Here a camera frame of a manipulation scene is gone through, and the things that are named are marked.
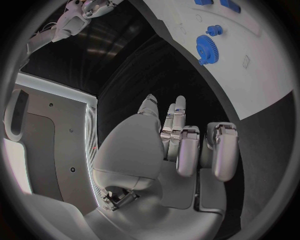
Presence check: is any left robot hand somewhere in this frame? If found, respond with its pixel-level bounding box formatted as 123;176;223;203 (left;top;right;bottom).
83;93;240;240

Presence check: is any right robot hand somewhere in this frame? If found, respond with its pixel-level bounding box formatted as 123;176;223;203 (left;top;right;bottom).
81;0;124;20

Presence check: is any white task board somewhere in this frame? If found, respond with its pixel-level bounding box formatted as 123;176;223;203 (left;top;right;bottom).
141;0;295;121

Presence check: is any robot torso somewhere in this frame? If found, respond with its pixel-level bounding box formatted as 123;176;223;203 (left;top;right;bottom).
1;72;100;215

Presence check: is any blue gear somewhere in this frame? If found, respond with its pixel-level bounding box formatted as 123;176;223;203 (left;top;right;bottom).
195;34;220;66

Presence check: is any blue peg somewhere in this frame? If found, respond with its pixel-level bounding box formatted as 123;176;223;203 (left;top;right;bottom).
205;24;224;37

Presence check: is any white cable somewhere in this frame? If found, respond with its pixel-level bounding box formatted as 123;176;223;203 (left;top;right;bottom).
34;21;58;37

